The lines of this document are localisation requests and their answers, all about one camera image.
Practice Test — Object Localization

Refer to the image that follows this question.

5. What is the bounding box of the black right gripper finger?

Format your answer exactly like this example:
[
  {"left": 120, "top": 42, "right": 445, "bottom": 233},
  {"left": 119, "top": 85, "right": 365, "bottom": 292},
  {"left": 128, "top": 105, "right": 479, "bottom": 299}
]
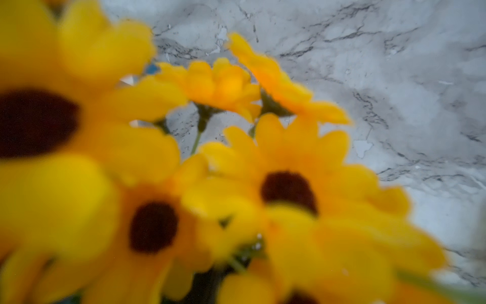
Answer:
[{"left": 179, "top": 267, "right": 228, "bottom": 304}]

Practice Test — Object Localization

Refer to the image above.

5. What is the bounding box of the sunflower pot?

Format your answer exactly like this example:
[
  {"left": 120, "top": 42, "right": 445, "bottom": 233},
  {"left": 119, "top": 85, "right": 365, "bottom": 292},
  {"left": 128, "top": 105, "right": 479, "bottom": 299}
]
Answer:
[{"left": 0, "top": 0, "right": 456, "bottom": 304}]

